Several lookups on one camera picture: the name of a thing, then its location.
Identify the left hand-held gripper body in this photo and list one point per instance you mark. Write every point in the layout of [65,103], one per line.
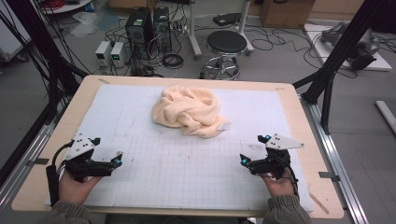
[79,149]

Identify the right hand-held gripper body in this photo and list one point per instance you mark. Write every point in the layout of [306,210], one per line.
[275,161]

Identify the peach towel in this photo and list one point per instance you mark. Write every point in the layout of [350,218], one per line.
[186,109]

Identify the person's right hand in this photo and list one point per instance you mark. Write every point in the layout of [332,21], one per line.
[280,186]

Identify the person's left hand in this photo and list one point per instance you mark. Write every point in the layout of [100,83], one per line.
[73,191]

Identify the white grid mat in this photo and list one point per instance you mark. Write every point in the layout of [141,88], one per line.
[174,174]

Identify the thin wooden stick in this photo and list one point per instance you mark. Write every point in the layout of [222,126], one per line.
[319,202]

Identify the white power supply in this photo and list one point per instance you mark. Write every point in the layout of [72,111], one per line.
[118,54]
[102,53]

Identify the black round stool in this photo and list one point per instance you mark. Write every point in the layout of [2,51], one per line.
[226,42]

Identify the white floor board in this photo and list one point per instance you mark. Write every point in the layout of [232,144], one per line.
[320,46]

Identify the clear plastic bags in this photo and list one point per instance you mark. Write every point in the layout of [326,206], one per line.
[85,23]

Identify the large black computer tower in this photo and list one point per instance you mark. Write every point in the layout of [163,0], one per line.
[138,31]

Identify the white desk leg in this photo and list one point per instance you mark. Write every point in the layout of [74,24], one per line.
[193,31]
[244,21]

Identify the white tube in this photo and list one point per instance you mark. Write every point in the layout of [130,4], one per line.
[386,113]

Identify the flat black device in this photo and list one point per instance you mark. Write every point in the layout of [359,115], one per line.
[227,19]

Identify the cardboard box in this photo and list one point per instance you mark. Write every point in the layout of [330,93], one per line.
[286,14]

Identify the slim black computer tower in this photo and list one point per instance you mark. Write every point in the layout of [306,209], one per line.
[162,28]

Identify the white panel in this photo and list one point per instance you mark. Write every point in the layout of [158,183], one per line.
[9,37]

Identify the grey machine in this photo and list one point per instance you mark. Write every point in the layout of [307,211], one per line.
[364,46]

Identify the round white table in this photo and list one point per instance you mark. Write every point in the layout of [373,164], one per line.
[71,6]

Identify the black rail clip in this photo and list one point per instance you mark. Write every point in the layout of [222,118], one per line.
[40,161]
[328,175]

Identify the aluminium rail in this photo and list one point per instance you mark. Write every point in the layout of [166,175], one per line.
[18,177]
[349,199]

